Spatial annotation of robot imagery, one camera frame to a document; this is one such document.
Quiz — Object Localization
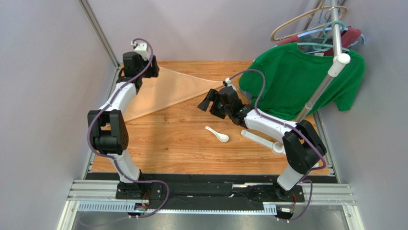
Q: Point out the light blue hanger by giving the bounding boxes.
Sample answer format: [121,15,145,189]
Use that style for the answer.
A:
[295,27,366,47]

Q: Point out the teal plastic hanger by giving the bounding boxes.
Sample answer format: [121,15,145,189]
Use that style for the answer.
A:
[296,20,346,54]

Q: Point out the white ceramic spoon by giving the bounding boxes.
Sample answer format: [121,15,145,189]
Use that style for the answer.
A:
[205,126,229,143]

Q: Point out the beige cloth napkin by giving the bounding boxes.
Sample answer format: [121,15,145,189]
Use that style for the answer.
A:
[123,68,223,122]

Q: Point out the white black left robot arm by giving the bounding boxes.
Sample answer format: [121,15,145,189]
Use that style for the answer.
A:
[87,51,159,196]

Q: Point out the red garment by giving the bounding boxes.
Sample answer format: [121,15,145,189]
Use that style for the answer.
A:
[276,27,365,56]

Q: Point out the aluminium front rail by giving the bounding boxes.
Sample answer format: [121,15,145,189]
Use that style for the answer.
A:
[58,173,364,230]

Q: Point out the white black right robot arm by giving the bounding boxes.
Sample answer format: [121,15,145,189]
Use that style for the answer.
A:
[198,86,327,196]

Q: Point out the aluminium frame rail left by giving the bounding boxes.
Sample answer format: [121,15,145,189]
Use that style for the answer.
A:
[78,0,120,69]

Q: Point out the silver white clothes rack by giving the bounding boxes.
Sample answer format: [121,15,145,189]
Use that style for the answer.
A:
[241,0,351,169]

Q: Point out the green t-shirt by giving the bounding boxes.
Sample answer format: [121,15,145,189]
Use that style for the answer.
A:
[238,43,365,120]

